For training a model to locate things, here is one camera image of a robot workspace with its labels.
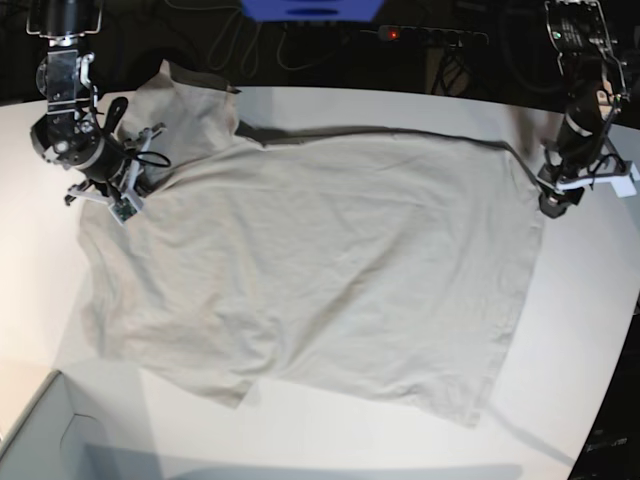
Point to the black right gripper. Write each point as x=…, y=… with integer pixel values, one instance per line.
x=148, y=180

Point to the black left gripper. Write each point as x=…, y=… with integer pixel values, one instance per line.
x=553, y=201

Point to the beige grey t-shirt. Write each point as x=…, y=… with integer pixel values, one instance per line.
x=383, y=264

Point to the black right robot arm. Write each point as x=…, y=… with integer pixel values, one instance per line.
x=70, y=133

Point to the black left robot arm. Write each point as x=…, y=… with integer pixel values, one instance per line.
x=582, y=154

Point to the black power strip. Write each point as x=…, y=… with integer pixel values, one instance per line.
x=433, y=37

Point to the blue plastic bin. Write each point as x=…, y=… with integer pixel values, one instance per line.
x=311, y=10

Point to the white cardboard box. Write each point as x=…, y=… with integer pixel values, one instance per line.
x=69, y=430

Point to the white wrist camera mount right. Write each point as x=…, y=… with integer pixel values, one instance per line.
x=112, y=171

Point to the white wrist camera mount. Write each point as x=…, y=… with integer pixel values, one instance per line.
x=112, y=171
x=609, y=168

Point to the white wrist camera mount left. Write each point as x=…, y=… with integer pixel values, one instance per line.
x=609, y=168

